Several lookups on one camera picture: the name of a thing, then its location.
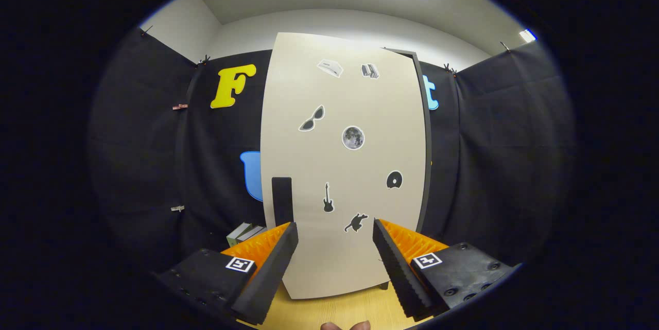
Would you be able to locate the green white book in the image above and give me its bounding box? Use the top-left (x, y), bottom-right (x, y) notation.
top-left (227, 222), bottom-right (253, 248)

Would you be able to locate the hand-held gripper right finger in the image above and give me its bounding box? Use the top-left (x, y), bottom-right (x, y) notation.
top-left (372, 219), bottom-right (523, 319)

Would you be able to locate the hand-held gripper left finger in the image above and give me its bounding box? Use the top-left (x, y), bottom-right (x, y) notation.
top-left (154, 222), bottom-right (299, 324)

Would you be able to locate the black backdrop cloth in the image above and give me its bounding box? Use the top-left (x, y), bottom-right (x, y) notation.
top-left (88, 26), bottom-right (575, 269)

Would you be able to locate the black door handle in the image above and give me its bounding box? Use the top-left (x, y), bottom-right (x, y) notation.
top-left (271, 177), bottom-right (294, 227)

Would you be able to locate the grey cabinet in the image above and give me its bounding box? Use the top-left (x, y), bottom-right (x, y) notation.
top-left (380, 48), bottom-right (433, 290)

